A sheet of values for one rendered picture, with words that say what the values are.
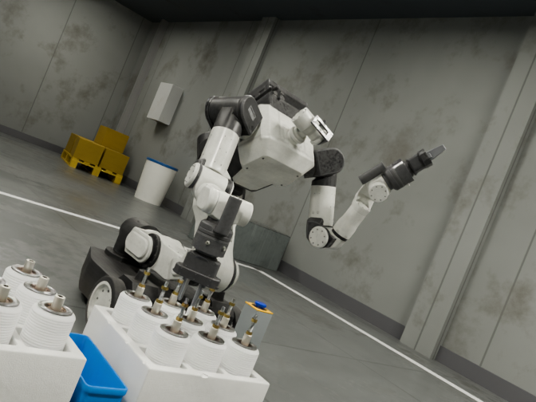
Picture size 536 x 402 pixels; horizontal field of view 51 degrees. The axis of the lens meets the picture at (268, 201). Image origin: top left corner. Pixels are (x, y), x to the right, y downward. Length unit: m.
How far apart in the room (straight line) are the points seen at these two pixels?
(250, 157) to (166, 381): 0.78
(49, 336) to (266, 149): 0.90
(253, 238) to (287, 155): 3.64
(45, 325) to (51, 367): 0.09
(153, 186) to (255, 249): 2.55
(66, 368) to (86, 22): 9.56
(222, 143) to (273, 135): 0.20
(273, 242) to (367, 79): 1.96
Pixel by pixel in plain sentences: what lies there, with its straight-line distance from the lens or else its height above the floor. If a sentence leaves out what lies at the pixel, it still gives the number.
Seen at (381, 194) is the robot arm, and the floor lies 0.81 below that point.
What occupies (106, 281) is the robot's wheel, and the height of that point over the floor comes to 0.18.
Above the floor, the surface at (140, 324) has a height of 0.22.
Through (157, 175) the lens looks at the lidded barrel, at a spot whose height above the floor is 0.38.
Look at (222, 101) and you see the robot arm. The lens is 1.78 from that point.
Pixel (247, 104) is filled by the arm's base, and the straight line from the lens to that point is 1.75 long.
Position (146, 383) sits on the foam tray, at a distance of 1.39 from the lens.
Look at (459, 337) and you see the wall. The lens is 4.58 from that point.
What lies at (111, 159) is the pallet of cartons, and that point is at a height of 0.32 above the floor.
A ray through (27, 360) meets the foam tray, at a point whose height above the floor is 0.16.
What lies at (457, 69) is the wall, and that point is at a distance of 5.39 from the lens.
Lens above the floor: 0.65
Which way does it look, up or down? level
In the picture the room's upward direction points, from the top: 22 degrees clockwise
